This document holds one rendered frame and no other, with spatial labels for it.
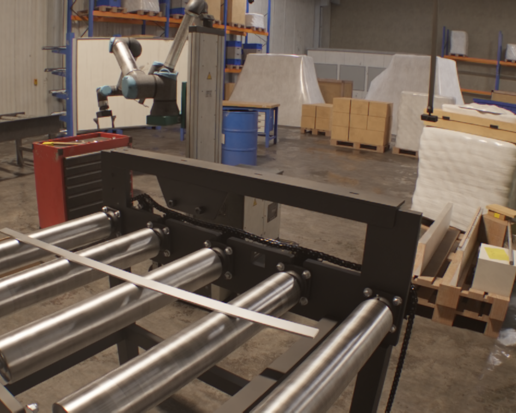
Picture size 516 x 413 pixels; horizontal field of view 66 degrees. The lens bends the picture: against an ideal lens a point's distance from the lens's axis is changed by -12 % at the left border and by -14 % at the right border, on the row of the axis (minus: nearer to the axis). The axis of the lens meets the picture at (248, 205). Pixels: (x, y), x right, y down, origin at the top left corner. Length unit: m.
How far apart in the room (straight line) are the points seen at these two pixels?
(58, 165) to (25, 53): 8.86
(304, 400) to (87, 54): 5.44
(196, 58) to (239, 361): 1.80
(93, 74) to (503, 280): 5.08
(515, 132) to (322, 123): 7.62
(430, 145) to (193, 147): 2.67
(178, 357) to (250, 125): 6.09
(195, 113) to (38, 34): 9.85
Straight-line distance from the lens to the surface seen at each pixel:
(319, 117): 11.37
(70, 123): 9.99
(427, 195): 4.80
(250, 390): 1.09
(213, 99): 3.00
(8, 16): 12.06
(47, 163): 3.63
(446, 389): 2.50
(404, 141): 9.53
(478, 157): 4.41
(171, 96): 2.80
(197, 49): 2.83
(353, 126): 9.67
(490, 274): 2.93
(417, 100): 9.42
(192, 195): 1.59
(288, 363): 1.18
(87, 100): 5.94
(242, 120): 6.86
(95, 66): 5.95
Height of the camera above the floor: 1.49
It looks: 17 degrees down
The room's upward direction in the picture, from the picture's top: 2 degrees clockwise
